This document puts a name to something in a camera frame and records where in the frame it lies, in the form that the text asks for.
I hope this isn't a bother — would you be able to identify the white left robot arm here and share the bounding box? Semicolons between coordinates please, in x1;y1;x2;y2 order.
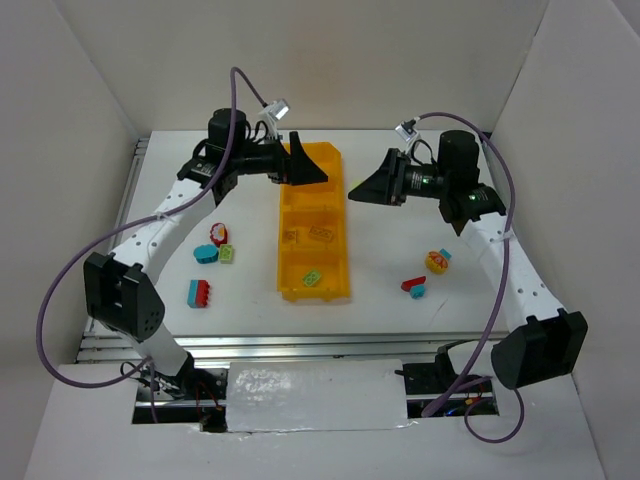
83;100;328;396

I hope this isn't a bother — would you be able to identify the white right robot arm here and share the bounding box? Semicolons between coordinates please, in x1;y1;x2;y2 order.
348;130;588;390

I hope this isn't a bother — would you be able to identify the yellow divided plastic bin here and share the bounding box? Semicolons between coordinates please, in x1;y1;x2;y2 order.
277;142;351;302

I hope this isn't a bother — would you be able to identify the yellow round orange-print lego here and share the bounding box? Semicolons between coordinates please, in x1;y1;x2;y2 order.
424;251;449;275

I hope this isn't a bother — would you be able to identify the red flower lego brick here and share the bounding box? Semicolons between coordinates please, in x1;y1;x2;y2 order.
209;222;228;247

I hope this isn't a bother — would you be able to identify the red curved lego brick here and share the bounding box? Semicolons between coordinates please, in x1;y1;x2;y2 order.
401;276;426;292

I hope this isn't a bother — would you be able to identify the lime green lego in bin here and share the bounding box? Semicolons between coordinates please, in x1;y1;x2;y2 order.
302;269;322;288

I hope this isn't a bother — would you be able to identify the lime green lego brick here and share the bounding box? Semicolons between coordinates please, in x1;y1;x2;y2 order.
218;244;234;264

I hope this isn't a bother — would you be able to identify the teal small lego brick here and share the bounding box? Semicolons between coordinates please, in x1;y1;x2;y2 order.
409;284;426;299

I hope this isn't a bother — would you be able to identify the teal rounded lego brick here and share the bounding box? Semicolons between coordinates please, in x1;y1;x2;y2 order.
193;244;219;264

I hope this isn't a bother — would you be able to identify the red studded lego brick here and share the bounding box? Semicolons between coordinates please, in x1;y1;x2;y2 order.
195;280;211;308

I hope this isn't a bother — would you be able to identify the teal rectangular lego brick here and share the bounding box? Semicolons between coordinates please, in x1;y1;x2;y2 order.
187;279;199;308

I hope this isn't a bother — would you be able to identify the white foil covered panel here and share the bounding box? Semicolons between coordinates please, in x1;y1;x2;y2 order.
226;359;410;433

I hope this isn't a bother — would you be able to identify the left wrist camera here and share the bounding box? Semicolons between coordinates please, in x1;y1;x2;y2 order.
258;99;290;138

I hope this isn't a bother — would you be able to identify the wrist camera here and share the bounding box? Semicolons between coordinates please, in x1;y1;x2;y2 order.
395;118;420;152
258;99;290;138

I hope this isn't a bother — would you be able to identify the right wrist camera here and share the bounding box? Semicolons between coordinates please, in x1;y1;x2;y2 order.
395;118;420;152

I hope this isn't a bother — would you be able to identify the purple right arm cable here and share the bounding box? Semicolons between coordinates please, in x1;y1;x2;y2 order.
414;111;526;444

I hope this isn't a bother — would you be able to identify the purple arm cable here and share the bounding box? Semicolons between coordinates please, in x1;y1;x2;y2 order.
37;67;271;424
414;111;526;444

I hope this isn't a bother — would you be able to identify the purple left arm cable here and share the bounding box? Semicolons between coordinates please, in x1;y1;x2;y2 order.
37;67;271;424

